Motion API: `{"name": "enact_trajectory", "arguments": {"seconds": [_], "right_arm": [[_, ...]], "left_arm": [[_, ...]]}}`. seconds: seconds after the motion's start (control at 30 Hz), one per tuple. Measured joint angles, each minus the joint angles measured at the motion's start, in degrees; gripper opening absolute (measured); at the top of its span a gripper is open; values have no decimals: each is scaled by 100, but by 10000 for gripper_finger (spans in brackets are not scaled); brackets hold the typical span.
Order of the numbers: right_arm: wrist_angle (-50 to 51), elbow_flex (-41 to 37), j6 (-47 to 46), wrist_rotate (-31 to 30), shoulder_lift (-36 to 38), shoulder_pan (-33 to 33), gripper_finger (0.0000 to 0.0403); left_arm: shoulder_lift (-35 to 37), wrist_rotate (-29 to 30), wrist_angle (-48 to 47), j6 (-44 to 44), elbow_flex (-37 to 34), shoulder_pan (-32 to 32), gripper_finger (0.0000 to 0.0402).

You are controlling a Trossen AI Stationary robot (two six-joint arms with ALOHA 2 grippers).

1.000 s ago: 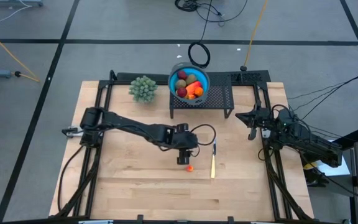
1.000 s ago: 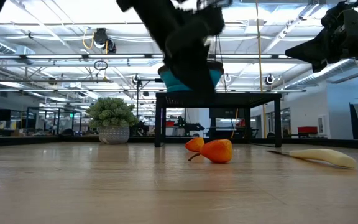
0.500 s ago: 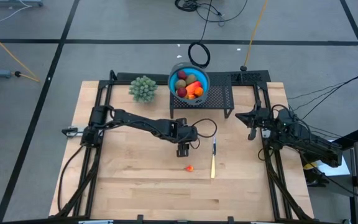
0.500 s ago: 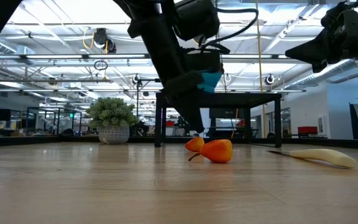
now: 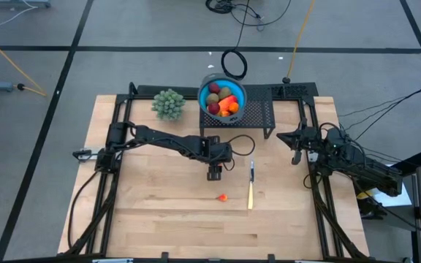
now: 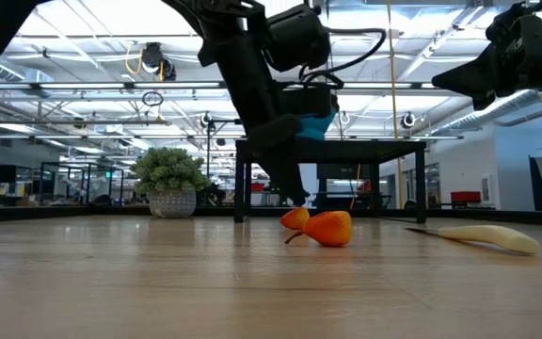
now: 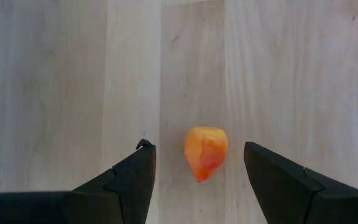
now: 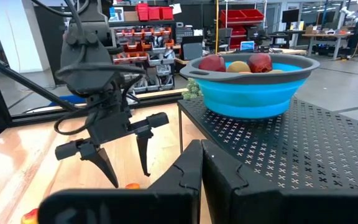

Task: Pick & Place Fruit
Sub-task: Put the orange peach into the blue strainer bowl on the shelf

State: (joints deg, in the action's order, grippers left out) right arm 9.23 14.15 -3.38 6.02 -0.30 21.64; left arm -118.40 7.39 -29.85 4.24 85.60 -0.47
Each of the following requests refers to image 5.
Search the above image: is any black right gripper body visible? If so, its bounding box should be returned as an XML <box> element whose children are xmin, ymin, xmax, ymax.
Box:
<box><xmin>292</xmin><ymin>126</ymin><xmax>316</xmax><ymax>165</ymax></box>

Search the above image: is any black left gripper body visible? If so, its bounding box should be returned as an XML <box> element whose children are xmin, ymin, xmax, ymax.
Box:
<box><xmin>202</xmin><ymin>135</ymin><xmax>233</xmax><ymax>165</ymax></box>

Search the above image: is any red-yellow toy mango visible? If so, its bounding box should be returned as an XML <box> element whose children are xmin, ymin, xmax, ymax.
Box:
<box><xmin>217</xmin><ymin>94</ymin><xmax>239</xmax><ymax>113</ymax></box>

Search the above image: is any blue collapsible bowl grey rim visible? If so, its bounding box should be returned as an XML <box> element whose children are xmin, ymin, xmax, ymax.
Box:
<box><xmin>197</xmin><ymin>72</ymin><xmax>248</xmax><ymax>124</ymax></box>

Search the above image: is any black perforated metal shelf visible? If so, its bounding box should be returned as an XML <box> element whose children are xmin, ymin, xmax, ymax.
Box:
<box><xmin>199</xmin><ymin>85</ymin><xmax>276</xmax><ymax>140</ymax></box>

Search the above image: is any black perforated plate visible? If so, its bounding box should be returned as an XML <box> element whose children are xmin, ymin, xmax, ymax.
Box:
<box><xmin>270</xmin><ymin>83</ymin><xmax>319</xmax><ymax>99</ymax></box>

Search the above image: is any green toy grape bunch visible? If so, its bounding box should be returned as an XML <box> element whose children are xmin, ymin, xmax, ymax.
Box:
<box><xmin>151</xmin><ymin>88</ymin><xmax>186</xmax><ymax>121</ymax></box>

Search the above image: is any knife with cream handle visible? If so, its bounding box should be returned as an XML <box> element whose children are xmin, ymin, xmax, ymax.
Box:
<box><xmin>246</xmin><ymin>159</ymin><xmax>256</xmax><ymax>211</ymax></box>

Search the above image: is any yellow floor cable with plug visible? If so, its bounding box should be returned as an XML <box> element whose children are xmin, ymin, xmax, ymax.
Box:
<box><xmin>0</xmin><ymin>28</ymin><xmax>48</xmax><ymax>98</ymax></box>
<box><xmin>282</xmin><ymin>0</ymin><xmax>316</xmax><ymax>84</ymax></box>

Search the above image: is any black coiled floor cable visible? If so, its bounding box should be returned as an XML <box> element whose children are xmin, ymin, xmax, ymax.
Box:
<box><xmin>220</xmin><ymin>0</ymin><xmax>251</xmax><ymax>81</ymax></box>

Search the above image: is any black floor cable bundle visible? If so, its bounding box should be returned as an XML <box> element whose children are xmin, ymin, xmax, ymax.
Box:
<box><xmin>205</xmin><ymin>0</ymin><xmax>292</xmax><ymax>32</ymax></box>

